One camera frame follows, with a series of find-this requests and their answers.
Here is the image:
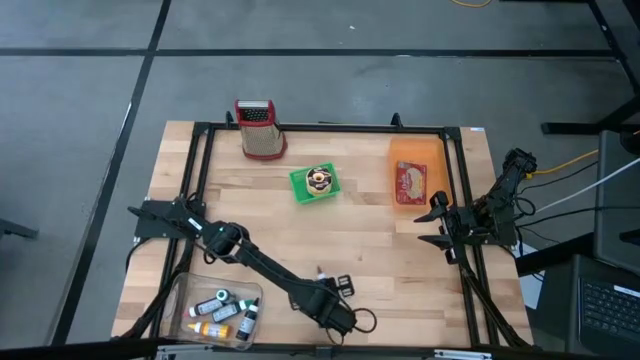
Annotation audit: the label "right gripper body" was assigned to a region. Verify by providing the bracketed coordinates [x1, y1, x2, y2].
[443, 204, 485, 245]

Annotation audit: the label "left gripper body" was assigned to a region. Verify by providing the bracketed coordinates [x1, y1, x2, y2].
[292, 279, 347, 317]

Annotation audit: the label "red popcorn packet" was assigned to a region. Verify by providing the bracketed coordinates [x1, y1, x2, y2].
[395, 160, 429, 207]

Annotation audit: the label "purple-label black-tip bottle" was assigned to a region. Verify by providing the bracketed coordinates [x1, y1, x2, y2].
[235, 297, 261, 343]

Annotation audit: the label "chocolate-iced toy donut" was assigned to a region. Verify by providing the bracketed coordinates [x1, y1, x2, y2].
[305, 167, 334, 197]

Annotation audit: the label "orange bottle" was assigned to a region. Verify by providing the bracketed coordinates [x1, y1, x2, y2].
[186, 321, 234, 341]

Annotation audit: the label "orange plastic bin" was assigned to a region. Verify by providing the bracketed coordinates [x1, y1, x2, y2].
[388, 137, 450, 212]

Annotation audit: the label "green plastic basket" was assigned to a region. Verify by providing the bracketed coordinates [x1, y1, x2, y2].
[288, 162, 342, 205]

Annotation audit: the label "clear plastic container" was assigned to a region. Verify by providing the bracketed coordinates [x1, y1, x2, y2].
[158, 272, 265, 352]

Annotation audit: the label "grey monitor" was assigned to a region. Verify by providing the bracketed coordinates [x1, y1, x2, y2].
[593, 129, 640, 277]

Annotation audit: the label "dark grey laptop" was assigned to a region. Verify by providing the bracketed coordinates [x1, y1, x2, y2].
[566, 253, 640, 360]

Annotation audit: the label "metal grater with red trim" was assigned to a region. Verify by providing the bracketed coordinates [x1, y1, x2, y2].
[234, 98, 289, 162]

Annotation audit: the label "black stand legs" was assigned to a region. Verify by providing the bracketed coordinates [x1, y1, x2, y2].
[540, 0, 640, 136]

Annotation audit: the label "black chair base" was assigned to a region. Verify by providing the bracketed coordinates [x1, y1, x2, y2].
[0, 217, 39, 241]

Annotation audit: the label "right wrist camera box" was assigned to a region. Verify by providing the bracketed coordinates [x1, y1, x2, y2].
[452, 208, 479, 234]

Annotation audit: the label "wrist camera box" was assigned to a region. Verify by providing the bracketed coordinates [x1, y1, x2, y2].
[325, 302, 359, 335]
[452, 208, 479, 234]

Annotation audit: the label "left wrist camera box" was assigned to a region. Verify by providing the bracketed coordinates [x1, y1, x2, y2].
[325, 302, 359, 335]

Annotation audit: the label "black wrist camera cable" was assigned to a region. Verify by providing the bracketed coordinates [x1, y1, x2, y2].
[513, 193, 539, 222]
[323, 306, 379, 347]

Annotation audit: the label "black cable bundle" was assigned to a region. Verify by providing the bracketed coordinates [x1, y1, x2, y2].
[118, 238, 195, 342]
[457, 244, 532, 349]

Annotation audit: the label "black power cable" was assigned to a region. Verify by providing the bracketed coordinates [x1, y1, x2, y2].
[514, 203, 640, 232]

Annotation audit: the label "white cable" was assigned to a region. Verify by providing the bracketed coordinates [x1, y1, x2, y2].
[534, 156, 640, 216]

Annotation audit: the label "black aluminium table frame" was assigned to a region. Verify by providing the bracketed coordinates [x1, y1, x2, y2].
[113, 112, 534, 360]

